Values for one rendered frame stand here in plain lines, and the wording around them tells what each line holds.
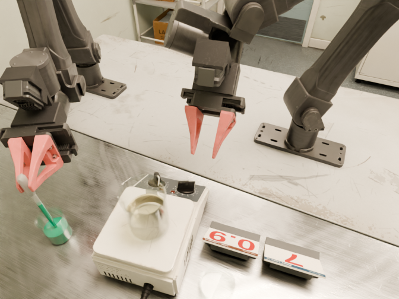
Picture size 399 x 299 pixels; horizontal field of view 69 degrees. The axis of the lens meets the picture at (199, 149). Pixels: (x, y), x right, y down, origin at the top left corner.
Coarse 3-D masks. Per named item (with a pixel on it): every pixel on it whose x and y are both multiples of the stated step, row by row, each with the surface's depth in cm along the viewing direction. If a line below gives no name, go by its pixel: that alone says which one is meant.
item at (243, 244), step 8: (208, 232) 50; (216, 232) 50; (216, 240) 47; (224, 240) 47; (232, 240) 48; (240, 240) 49; (248, 240) 50; (240, 248) 46; (248, 248) 46; (256, 248) 47
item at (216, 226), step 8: (216, 224) 52; (224, 224) 52; (224, 232) 51; (232, 232) 51; (240, 232) 51; (248, 232) 51; (256, 240) 50; (216, 248) 48; (224, 248) 47; (240, 256) 47; (248, 256) 47; (256, 256) 44
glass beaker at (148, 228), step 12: (132, 180) 39; (144, 180) 40; (156, 180) 39; (120, 192) 38; (132, 192) 41; (144, 192) 42; (156, 192) 42; (120, 204) 36; (132, 216) 36; (144, 216) 36; (156, 216) 37; (168, 216) 41; (132, 228) 39; (144, 228) 38; (156, 228) 39; (168, 228) 42; (144, 240) 40; (156, 240) 41
